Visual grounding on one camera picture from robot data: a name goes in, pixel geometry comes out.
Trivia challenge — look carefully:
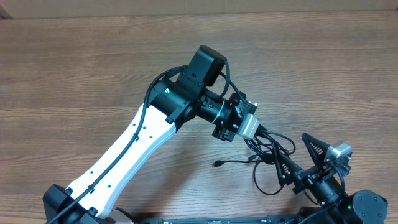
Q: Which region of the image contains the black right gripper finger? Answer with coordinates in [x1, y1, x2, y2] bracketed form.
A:
[275, 151, 303, 186]
[301, 133, 330, 166]

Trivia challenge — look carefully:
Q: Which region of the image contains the black cable bundle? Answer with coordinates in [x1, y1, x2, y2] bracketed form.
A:
[212, 124, 297, 197]

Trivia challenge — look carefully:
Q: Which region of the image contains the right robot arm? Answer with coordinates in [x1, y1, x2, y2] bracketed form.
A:
[267, 133, 388, 224]

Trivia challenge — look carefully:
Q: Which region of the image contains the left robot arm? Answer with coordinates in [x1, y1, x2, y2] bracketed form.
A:
[43, 45, 259, 223]

